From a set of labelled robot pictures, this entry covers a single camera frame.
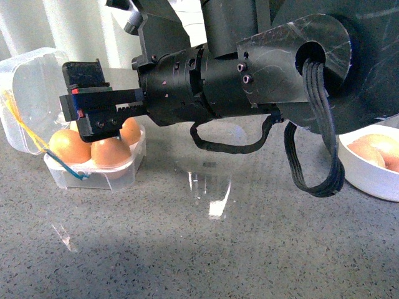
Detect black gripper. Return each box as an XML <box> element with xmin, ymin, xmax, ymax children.
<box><xmin>60</xmin><ymin>14</ymin><xmax>215</xmax><ymax>143</ymax></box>

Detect blue rubber band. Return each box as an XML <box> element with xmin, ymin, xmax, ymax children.
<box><xmin>46</xmin><ymin>149</ymin><xmax>89</xmax><ymax>181</ymax></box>

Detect brown egg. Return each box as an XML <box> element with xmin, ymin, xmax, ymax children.
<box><xmin>91</xmin><ymin>138</ymin><xmax>131</xmax><ymax>167</ymax></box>
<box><xmin>385</xmin><ymin>156</ymin><xmax>399</xmax><ymax>173</ymax></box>
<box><xmin>120</xmin><ymin>117</ymin><xmax>142</xmax><ymax>146</ymax></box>
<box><xmin>347</xmin><ymin>142</ymin><xmax>386</xmax><ymax>168</ymax></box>
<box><xmin>69</xmin><ymin>121</ymin><xmax>79</xmax><ymax>132</ymax></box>
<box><xmin>49</xmin><ymin>129</ymin><xmax>91</xmax><ymax>164</ymax></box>
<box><xmin>355</xmin><ymin>134</ymin><xmax>398</xmax><ymax>164</ymax></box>

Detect black ribbed cable bundle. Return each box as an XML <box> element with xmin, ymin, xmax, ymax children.
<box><xmin>283</xmin><ymin>58</ymin><xmax>346</xmax><ymax>198</ymax></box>

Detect clear plastic egg box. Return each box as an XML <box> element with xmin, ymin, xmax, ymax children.
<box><xmin>1</xmin><ymin>47</ymin><xmax>146</xmax><ymax>191</ymax></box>

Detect thin black cable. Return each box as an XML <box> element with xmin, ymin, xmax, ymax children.
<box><xmin>190</xmin><ymin>113</ymin><xmax>284</xmax><ymax>155</ymax></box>

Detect white round bowl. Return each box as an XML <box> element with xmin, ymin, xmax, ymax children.
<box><xmin>339</xmin><ymin>125</ymin><xmax>398</xmax><ymax>202</ymax></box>

